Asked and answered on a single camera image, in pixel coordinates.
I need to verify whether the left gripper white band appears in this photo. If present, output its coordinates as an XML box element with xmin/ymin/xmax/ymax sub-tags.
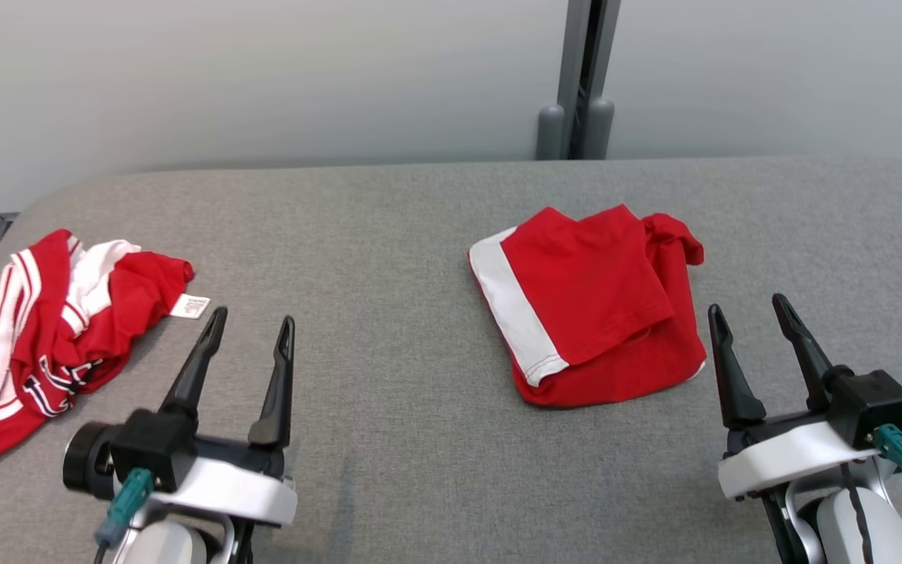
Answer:
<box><xmin>146</xmin><ymin>308</ymin><xmax>298</xmax><ymax>524</ymax></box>

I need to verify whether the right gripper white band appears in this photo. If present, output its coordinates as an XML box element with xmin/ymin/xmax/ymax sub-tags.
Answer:
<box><xmin>708</xmin><ymin>294</ymin><xmax>882</xmax><ymax>501</ymax></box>

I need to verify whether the red jersey with printed lettering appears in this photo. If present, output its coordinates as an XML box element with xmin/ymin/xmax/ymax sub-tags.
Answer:
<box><xmin>0</xmin><ymin>229</ymin><xmax>213</xmax><ymax>471</ymax></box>

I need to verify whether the red garment with white band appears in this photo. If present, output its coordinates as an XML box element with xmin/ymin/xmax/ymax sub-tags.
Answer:
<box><xmin>467</xmin><ymin>204</ymin><xmax>707</xmax><ymax>409</ymax></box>

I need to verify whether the teal left camera cable plug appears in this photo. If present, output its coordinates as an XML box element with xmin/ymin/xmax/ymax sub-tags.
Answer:
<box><xmin>95</xmin><ymin>468</ymin><xmax>156</xmax><ymax>548</ymax></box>

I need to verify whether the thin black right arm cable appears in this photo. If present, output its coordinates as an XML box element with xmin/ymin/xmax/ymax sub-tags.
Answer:
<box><xmin>841</xmin><ymin>462</ymin><xmax>879</xmax><ymax>564</ymax></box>

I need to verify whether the grey partition post with feet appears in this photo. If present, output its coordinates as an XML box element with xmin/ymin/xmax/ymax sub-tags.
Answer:
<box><xmin>536</xmin><ymin>0</ymin><xmax>622</xmax><ymax>161</ymax></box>

